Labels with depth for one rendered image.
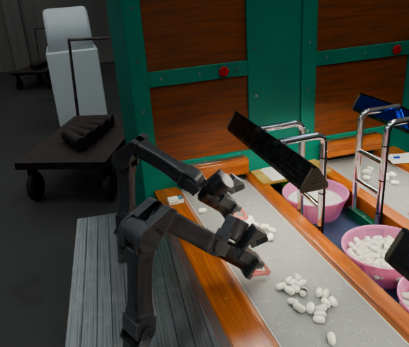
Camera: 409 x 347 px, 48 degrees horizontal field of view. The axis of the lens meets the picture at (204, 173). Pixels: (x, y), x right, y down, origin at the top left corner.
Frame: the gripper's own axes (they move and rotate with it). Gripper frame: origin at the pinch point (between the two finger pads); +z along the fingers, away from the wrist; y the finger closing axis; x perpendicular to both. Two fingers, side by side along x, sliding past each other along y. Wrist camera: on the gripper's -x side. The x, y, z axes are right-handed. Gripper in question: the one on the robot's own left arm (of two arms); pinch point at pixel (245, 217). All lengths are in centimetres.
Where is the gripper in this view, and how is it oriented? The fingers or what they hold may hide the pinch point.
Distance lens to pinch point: 164.5
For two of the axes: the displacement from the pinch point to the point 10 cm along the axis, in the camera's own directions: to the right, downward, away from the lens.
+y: -2.9, -3.7, 8.8
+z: 7.7, 4.6, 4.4
